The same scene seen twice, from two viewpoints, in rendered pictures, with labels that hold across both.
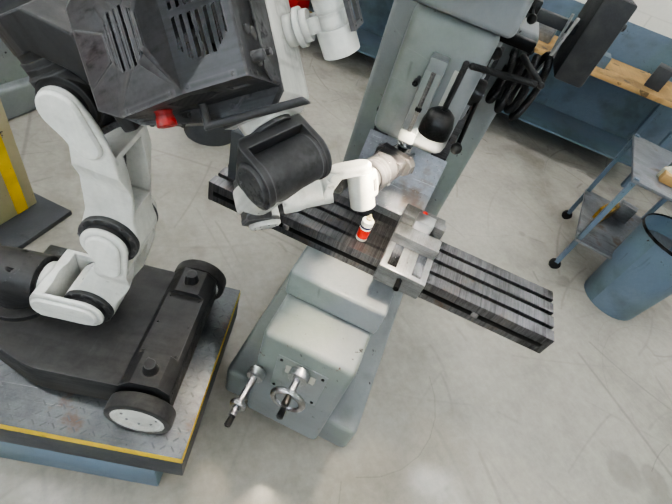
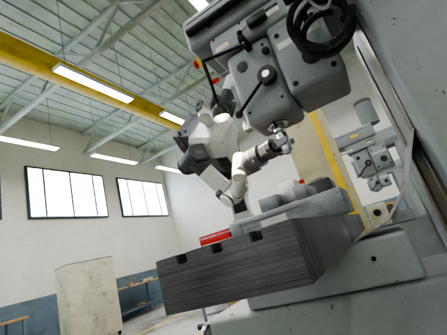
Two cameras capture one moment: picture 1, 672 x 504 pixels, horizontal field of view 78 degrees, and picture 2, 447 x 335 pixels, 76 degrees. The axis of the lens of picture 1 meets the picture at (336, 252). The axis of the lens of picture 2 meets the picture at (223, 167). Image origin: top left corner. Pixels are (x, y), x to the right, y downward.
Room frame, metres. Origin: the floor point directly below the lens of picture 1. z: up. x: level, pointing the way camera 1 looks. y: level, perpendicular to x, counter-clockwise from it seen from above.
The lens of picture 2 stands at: (1.19, -1.14, 0.89)
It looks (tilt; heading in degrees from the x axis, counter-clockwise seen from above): 17 degrees up; 109
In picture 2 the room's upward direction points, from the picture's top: 16 degrees counter-clockwise
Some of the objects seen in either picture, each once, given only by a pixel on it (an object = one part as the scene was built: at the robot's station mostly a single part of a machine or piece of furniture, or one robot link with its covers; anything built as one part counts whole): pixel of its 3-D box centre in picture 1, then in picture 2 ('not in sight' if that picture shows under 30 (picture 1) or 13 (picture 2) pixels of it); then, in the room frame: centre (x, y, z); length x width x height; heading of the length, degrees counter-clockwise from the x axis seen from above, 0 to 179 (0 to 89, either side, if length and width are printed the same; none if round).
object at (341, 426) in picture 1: (335, 310); not in sight; (1.34, -0.11, 0.10); 1.20 x 0.60 x 0.20; 174
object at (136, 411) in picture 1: (140, 413); not in sight; (0.41, 0.38, 0.50); 0.20 x 0.05 x 0.20; 99
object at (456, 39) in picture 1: (435, 75); (265, 89); (1.10, -0.08, 1.47); 0.21 x 0.19 x 0.32; 84
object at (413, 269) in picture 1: (413, 243); (288, 211); (1.05, -0.23, 0.97); 0.35 x 0.15 x 0.11; 173
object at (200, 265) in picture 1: (199, 280); not in sight; (0.94, 0.46, 0.50); 0.20 x 0.05 x 0.20; 99
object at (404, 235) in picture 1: (416, 240); (277, 203); (1.02, -0.23, 1.01); 0.15 x 0.06 x 0.04; 83
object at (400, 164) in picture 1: (386, 166); (265, 153); (1.01, -0.05, 1.23); 0.13 x 0.12 x 0.10; 70
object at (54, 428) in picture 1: (114, 363); not in sight; (0.64, 0.66, 0.20); 0.78 x 0.68 x 0.40; 99
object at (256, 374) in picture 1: (244, 393); not in sight; (0.58, 0.12, 0.50); 0.22 x 0.06 x 0.06; 174
